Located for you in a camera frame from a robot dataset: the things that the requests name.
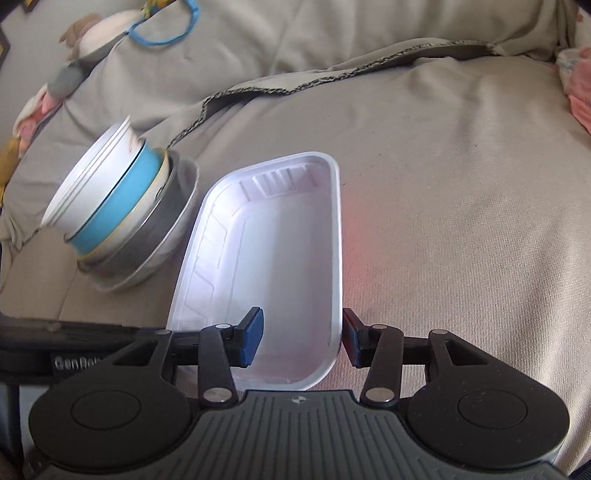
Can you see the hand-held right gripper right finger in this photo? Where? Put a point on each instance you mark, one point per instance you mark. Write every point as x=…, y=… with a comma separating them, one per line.
x=351, y=342

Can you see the grey metal bowl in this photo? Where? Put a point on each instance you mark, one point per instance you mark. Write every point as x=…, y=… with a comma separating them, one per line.
x=161, y=230

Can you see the pink floral cloth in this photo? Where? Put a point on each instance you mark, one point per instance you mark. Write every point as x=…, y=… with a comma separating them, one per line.
x=577, y=83

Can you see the cream bowl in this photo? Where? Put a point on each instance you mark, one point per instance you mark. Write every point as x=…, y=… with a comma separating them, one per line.
x=138, y=230

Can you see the grey bed sheet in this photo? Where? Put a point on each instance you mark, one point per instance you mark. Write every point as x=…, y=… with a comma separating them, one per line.
x=461, y=207

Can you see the blue bowl white inside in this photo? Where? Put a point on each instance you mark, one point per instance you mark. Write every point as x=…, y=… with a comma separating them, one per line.
x=120, y=207

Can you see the pink and white plush toy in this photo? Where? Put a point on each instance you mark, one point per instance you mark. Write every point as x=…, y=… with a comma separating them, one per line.
x=92, y=50

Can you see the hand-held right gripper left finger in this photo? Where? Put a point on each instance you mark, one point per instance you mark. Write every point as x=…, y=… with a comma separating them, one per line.
x=253, y=338

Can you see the white foam tray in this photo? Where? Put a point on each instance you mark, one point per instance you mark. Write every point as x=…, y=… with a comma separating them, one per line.
x=263, y=258

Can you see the grey frayed blanket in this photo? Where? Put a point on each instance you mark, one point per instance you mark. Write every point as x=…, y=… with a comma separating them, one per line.
x=286, y=41

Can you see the white plastic bowl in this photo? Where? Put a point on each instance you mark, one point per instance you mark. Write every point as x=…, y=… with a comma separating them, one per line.
x=87, y=184

